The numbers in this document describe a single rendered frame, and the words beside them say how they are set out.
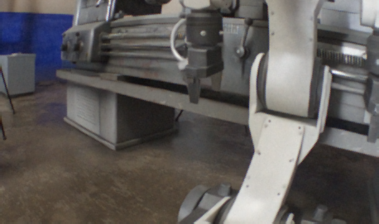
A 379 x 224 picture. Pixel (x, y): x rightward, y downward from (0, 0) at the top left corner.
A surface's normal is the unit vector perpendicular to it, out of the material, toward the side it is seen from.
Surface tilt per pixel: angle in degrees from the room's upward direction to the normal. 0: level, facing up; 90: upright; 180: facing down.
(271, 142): 60
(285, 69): 86
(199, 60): 102
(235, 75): 90
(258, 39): 90
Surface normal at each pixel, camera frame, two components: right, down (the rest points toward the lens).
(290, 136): -0.43, -0.37
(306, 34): -0.55, 0.30
